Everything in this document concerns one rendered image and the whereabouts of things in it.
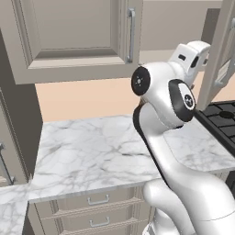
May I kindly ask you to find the beige tall cabinet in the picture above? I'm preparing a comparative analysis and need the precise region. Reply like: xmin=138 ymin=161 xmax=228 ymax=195
xmin=0 ymin=29 xmax=44 ymax=188

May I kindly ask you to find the beige open cabinet door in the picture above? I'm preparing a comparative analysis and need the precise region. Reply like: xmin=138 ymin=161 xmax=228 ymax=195
xmin=196 ymin=0 xmax=235 ymax=112

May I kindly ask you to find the silver tall cabinet handle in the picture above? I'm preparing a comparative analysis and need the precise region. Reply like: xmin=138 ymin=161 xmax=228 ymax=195
xmin=0 ymin=142 xmax=17 ymax=186

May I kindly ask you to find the beige wall cabinet door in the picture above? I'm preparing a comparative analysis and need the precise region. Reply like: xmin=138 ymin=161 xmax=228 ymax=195
xmin=0 ymin=0 xmax=144 ymax=85

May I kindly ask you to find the silver open door handle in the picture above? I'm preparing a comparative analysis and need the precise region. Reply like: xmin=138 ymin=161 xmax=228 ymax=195
xmin=214 ymin=17 xmax=235 ymax=87

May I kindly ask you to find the black hob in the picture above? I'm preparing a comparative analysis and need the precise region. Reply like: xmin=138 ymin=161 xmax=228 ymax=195
xmin=194 ymin=100 xmax=235 ymax=158

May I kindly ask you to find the beige shallow drawer front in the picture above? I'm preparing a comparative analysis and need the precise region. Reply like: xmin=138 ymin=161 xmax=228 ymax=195
xmin=34 ymin=186 xmax=145 ymax=220

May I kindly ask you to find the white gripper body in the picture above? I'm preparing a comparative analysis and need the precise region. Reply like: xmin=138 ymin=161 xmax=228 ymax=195
xmin=186 ymin=39 xmax=212 ymax=70

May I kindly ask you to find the silver wall cabinet door handle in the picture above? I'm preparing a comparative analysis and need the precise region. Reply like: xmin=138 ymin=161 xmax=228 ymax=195
xmin=126 ymin=7 xmax=137 ymax=64

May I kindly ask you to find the silver drawer handle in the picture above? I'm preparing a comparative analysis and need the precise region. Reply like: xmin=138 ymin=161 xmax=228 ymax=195
xmin=88 ymin=216 xmax=111 ymax=229
xmin=86 ymin=194 xmax=110 ymax=207

